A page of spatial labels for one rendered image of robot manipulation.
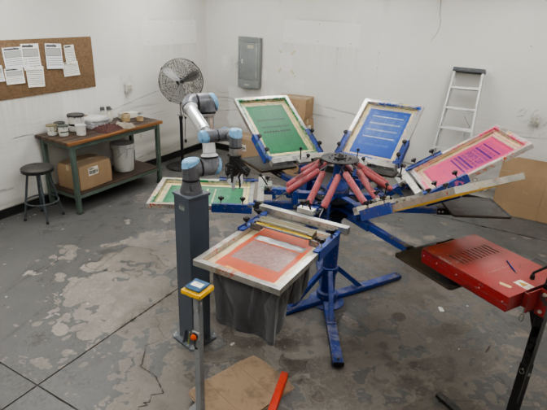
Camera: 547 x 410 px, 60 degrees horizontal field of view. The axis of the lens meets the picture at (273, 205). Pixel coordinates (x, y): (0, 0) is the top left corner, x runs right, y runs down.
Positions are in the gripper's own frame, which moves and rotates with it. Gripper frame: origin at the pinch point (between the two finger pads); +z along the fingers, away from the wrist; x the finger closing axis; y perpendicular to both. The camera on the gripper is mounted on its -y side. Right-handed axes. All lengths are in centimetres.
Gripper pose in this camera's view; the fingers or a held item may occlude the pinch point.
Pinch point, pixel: (237, 187)
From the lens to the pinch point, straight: 287.7
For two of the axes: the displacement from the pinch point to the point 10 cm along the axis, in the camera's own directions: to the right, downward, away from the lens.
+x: -6.9, 2.5, -6.8
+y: -7.2, -2.9, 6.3
